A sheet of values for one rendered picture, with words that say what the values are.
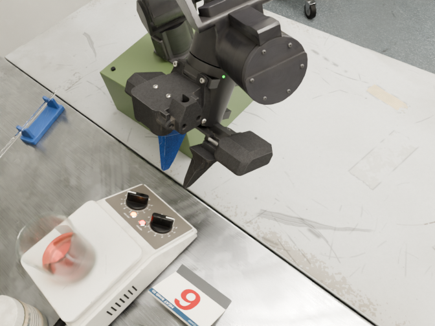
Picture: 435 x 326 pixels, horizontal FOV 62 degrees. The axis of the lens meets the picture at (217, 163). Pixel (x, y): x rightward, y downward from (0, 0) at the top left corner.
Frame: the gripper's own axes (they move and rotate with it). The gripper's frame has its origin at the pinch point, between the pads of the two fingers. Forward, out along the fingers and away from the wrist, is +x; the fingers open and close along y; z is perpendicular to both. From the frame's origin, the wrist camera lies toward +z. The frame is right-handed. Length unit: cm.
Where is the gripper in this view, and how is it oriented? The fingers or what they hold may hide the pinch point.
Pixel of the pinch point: (182, 155)
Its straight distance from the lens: 43.6
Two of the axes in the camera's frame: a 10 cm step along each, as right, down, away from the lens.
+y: 7.3, 5.4, -4.2
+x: -3.2, 8.1, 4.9
